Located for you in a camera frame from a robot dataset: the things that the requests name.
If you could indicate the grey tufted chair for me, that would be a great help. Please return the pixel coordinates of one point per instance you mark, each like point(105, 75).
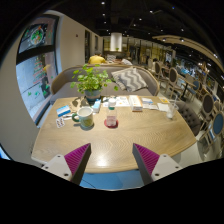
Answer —
point(189, 116)

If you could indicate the white blue paper card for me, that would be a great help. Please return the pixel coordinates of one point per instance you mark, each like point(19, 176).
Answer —
point(149, 103)

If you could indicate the white box orange print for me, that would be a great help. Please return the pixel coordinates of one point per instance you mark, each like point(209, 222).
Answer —
point(135, 103)

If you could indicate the clear plastic cup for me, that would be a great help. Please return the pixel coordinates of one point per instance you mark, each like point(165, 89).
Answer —
point(171, 111)

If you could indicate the green potted plant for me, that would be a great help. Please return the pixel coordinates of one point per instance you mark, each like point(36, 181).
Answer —
point(91, 80)

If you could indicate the decorated dark-framed window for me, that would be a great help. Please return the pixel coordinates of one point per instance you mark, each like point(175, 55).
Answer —
point(33, 76)

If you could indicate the group of ceiling lights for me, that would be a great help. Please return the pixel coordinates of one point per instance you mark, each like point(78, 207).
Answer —
point(102, 3)

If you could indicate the white round pillar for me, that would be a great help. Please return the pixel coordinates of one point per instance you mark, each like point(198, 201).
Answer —
point(116, 41)

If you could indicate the printed white leaflet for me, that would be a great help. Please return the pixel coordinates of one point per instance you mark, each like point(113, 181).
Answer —
point(122, 101)

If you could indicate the grey chevron pillow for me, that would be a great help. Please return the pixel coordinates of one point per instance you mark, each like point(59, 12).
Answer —
point(130, 80)

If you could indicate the group of dining chairs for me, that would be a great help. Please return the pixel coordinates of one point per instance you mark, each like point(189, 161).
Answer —
point(206, 103)

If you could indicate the flat blue box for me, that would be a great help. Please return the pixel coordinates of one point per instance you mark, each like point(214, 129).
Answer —
point(63, 110)

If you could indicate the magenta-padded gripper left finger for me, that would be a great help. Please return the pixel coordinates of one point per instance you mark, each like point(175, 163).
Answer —
point(76, 160)

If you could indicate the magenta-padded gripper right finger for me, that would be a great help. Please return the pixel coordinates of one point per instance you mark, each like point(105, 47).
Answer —
point(146, 160)

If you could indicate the clear plastic bottle white cap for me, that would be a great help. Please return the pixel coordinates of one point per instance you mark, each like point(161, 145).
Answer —
point(111, 115)

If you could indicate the small yellow card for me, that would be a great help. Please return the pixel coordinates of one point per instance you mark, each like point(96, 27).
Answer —
point(164, 100)

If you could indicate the white paper napkin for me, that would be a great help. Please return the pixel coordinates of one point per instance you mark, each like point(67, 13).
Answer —
point(163, 106)

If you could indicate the grey curved sofa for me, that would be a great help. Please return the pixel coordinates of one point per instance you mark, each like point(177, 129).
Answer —
point(63, 83)

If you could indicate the pill blister pack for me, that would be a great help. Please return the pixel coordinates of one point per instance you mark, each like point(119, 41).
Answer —
point(60, 122)

